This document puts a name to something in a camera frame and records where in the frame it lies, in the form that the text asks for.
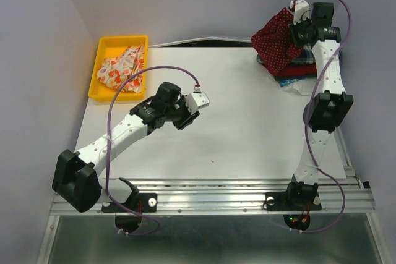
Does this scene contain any orange floral white skirt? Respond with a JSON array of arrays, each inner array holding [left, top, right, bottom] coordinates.
[[96, 44, 145, 90]]

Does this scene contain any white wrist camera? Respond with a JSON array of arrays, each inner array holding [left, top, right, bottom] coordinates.
[[289, 0, 310, 25], [185, 92, 210, 114]]

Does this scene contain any white blue patterned skirt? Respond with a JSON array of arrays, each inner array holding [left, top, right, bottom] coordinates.
[[278, 78, 316, 96]]

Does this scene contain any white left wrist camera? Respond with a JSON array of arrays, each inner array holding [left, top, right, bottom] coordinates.
[[185, 92, 210, 114]]

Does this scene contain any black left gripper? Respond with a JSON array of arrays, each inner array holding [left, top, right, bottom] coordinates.
[[165, 95, 200, 130]]

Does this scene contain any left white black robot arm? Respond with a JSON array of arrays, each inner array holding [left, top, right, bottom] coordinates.
[[52, 82, 210, 213]]

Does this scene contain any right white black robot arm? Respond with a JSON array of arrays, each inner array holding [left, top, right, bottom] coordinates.
[[285, 0, 353, 208]]

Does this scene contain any dark red polka dot skirt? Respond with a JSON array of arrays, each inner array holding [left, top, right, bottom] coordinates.
[[251, 7, 303, 75]]

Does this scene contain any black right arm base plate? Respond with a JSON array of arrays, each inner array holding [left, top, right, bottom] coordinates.
[[262, 192, 322, 212]]

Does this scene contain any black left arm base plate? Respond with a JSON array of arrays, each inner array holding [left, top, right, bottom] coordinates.
[[98, 192, 158, 213]]

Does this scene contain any navy white plaid skirt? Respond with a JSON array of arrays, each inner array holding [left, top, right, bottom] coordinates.
[[256, 44, 343, 69]]

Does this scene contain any aluminium table frame rail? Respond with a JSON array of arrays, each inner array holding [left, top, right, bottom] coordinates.
[[49, 90, 377, 216]]

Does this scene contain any folded red skirt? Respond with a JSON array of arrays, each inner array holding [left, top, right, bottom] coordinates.
[[274, 64, 317, 80]]

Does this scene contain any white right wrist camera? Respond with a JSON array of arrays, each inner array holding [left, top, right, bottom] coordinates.
[[289, 0, 310, 25]]

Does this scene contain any yellow plastic bin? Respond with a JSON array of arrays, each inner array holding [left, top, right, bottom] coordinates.
[[88, 35, 149, 102]]

